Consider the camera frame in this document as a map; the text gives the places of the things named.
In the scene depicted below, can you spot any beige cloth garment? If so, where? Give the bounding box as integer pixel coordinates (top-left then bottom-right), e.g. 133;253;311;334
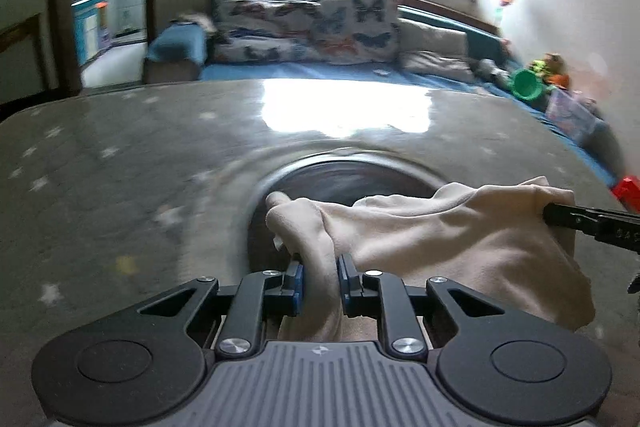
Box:
266;176;596;341

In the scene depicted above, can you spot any clear plastic toy box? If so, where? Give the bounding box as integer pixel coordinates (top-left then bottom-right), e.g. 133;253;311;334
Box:
546;89;600;145

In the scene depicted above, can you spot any green plastic cup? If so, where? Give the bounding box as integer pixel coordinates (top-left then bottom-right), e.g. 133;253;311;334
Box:
510;69;544;102

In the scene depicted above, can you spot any grey quilted star table cover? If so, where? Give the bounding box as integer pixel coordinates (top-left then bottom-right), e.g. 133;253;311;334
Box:
1;79;616;426

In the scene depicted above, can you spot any blue sofa bed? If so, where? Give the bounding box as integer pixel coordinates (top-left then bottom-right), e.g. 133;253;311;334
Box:
200;0;620;186

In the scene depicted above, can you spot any beige pillow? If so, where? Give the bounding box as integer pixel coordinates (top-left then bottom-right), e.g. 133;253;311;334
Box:
398;20;475;83

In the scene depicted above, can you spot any butterfly print long cushion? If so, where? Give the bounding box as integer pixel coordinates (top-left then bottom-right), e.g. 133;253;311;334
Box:
212;0;321;64

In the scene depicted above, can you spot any butterfly print square pillow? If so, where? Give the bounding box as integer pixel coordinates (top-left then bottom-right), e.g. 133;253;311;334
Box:
310;0;401;65

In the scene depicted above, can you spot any blue folded towel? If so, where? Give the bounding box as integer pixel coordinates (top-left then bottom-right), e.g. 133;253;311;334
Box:
146;24;207;66

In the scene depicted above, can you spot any blue white cabinet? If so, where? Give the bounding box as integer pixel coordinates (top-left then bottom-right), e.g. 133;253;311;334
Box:
72;0;107;66

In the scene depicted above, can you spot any dark wooden side table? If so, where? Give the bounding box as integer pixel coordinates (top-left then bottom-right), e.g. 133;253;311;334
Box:
0;14;50;105

